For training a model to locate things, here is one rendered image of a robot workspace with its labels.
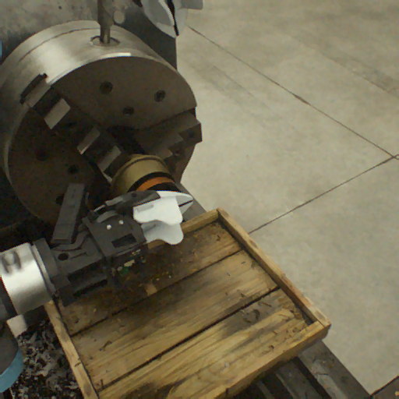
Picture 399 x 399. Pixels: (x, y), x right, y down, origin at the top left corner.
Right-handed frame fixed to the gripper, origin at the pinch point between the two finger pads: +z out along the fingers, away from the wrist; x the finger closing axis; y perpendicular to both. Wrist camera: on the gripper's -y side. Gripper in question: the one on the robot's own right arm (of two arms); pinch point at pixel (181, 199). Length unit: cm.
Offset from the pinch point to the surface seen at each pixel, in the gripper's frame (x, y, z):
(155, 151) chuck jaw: 2.0, -9.3, 0.8
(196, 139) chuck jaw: -0.1, -11.2, 9.2
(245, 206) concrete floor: -109, -80, 76
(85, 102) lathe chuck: 9.6, -15.0, -6.6
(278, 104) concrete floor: -109, -141, 144
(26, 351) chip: -50, -22, -28
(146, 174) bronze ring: 3.6, -3.3, -3.4
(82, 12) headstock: 14.4, -31.8, 0.6
